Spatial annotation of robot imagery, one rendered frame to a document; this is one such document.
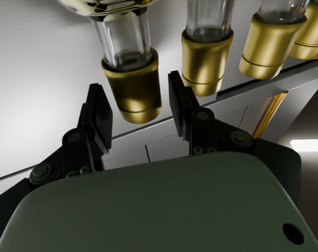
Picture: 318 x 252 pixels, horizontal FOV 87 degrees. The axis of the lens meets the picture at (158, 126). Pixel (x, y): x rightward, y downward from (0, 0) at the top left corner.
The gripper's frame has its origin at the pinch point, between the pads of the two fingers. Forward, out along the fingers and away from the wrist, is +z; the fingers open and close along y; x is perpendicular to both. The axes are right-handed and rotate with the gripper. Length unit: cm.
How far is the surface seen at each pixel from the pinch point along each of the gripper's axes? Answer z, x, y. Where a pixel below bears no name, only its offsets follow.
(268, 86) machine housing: 22.3, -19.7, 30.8
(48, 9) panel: 12.2, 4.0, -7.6
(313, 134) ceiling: 89, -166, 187
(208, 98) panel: 17.2, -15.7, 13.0
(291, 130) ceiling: 101, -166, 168
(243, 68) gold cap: 3.8, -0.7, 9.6
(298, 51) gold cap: 5.0, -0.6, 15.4
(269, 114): 25, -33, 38
